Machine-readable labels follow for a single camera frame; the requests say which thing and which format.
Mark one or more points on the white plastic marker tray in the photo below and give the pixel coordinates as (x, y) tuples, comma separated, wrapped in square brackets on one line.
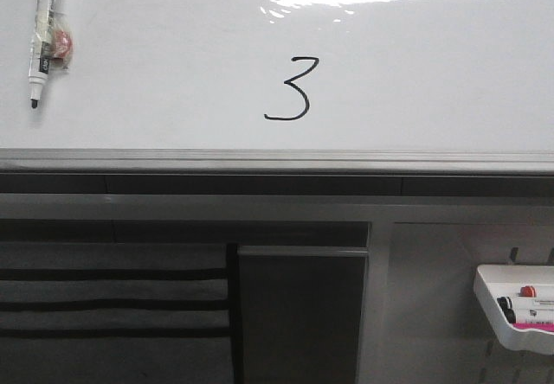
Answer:
[(495, 281)]

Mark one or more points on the lower black capped marker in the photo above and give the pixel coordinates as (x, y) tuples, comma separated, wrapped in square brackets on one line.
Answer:
[(529, 316)]

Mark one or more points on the upper black capped marker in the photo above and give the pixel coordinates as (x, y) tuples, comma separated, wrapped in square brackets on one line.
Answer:
[(523, 303)]

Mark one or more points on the red capped marker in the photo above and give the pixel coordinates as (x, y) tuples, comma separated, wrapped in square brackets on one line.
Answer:
[(545, 292)]

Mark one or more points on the grey slatted shelf unit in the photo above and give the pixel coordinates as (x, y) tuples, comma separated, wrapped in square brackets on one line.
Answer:
[(120, 313)]

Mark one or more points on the black capped marker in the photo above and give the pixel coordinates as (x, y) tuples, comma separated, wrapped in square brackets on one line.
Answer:
[(529, 316), (523, 303)]

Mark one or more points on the white whiteboard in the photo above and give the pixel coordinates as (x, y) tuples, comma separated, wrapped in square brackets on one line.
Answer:
[(456, 86)]

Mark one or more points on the dark grey cabinet panel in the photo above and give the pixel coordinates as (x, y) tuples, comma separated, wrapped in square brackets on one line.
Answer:
[(301, 312)]

